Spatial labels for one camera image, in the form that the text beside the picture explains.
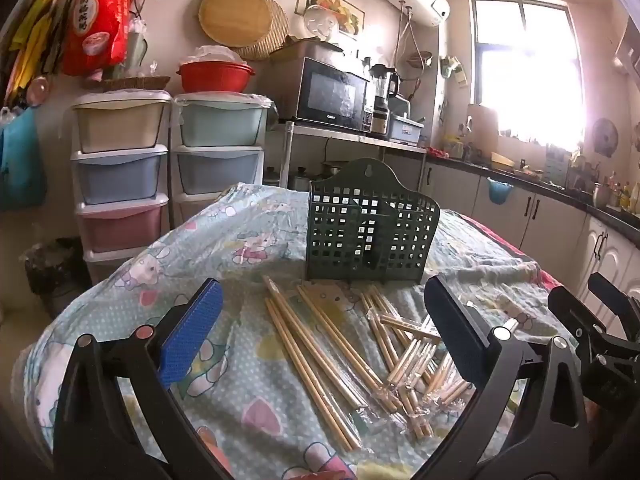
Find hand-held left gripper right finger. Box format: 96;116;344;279
410;274;594;480

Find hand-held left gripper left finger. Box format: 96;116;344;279
52;278;224;480

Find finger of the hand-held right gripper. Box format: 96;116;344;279
547;287;607;349
588;272;640;329

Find group of wooden chopsticks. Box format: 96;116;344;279
262;275;521;453

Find green plastic utensil basket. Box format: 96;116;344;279
305;157;442;286

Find cartoon printed blue blanket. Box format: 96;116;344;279
22;182;566;480

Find white kitchen cabinets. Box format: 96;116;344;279
425;152;640;321

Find blue silicone pocket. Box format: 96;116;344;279
487;177;513;206

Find black trash bin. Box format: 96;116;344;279
24;237;86;318

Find drawer tower with teal drawer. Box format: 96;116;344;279
170;92;273;226

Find drawer tower with cream drawer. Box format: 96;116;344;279
71;90;173;286

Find stacked steel pots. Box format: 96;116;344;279
320;159;351;181

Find blue-grey dish box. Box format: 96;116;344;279
387;112;426;145

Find metal shelf rack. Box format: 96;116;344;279
277;120;428;191

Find black blender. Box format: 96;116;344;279
369;63;401;136

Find range hood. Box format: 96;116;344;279
612;15;640;91

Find teal hanging cloth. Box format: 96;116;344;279
0;107;48;211

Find window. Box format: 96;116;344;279
470;0;586;146

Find red plastic basin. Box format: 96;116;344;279
176;60;257;95

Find brown wicker basket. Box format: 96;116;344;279
82;75;171;93

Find black microwave oven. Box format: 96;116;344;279
295;56;373;133

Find white plastic bag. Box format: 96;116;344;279
192;45;241;63

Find round bamboo mat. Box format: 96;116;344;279
240;5;291;61

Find round wooden board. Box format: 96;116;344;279
198;0;273;51

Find red shopping bag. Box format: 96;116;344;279
61;0;133;77

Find yellow hanging cloth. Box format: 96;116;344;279
7;0;66;91

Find clear plastic dome cover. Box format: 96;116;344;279
304;5;337;41

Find round wall ornament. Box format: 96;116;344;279
592;117;620;158

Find green wall holder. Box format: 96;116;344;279
440;55;468;86

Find fruit wall picture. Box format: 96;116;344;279
300;0;366;36

